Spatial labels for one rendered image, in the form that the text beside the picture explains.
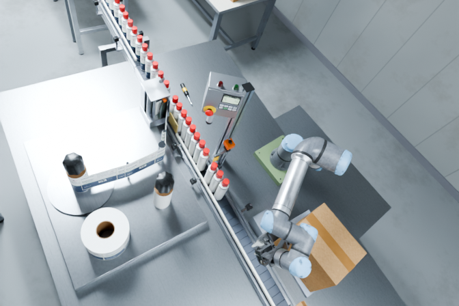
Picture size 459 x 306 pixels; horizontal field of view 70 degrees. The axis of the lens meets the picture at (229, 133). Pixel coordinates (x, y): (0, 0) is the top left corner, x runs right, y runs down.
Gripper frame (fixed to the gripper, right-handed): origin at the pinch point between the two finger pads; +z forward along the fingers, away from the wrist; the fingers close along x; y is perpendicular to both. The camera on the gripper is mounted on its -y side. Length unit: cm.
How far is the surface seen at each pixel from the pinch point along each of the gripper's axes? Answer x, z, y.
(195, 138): -54, 29, 1
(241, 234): 1.1, 19.8, -1.4
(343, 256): 18.5, -17.9, -30.9
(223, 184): -28.9, 14.4, 0.8
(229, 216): -8.7, 25.4, -1.0
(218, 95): -71, -3, -3
